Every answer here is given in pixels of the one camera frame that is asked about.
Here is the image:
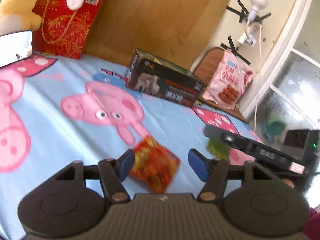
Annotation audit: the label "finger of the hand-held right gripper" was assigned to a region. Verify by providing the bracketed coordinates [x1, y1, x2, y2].
[204, 125, 252, 153]

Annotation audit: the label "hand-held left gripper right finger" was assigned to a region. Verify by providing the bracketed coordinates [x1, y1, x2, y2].
[188, 148, 274, 202]

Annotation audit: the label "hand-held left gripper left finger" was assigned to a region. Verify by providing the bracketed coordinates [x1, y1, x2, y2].
[54, 149, 136, 203]

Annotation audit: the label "bright green snack packet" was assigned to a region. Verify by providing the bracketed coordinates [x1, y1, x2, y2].
[206, 139, 232, 160]

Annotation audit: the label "orange red snack packet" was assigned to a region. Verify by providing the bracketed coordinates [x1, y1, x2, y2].
[129, 135, 181, 194]

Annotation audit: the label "black cardboard box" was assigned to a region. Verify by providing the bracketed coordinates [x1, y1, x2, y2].
[124, 49, 206, 108]

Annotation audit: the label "person's right forearm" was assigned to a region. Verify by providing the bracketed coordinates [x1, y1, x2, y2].
[304, 205, 320, 240]

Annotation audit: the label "large pink snack bag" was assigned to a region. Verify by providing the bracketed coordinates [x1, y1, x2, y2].
[201, 49, 253, 110]

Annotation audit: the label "blue pig printed blanket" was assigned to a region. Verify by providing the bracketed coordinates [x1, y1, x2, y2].
[0, 51, 265, 240]

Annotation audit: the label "black tape strips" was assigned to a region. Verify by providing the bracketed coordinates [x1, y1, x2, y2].
[220, 0, 272, 65]

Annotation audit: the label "wooden headboard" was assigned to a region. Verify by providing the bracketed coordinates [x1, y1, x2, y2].
[82, 0, 234, 70]

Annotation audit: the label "white clip lamp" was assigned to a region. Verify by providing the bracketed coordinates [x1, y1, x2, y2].
[237, 0, 269, 47]

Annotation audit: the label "red gift bag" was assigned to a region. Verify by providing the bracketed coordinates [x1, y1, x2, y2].
[32, 0, 105, 60]

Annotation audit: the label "black smartphone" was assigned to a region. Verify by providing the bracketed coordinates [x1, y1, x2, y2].
[0, 30, 33, 68]

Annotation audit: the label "yellow duck plush toy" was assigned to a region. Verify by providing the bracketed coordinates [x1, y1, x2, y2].
[0, 0, 43, 34]

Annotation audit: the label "white power cable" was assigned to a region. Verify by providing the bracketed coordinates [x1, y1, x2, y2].
[254, 25, 263, 130]

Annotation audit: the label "white window frame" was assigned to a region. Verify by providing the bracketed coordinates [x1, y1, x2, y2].
[240, 0, 320, 130]

